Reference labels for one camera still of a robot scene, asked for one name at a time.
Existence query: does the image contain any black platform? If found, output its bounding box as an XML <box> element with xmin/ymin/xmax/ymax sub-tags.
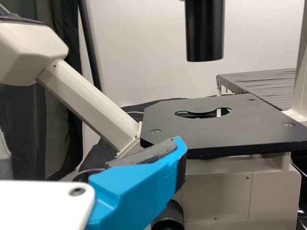
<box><xmin>215</xmin><ymin>68</ymin><xmax>298</xmax><ymax>111</ymax></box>

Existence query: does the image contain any cream microscope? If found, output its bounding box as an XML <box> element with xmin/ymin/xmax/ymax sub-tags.
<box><xmin>0</xmin><ymin>0</ymin><xmax>307</xmax><ymax>230</ymax></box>

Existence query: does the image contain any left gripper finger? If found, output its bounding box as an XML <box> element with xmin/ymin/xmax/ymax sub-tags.
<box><xmin>85</xmin><ymin>136</ymin><xmax>188</xmax><ymax>230</ymax></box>

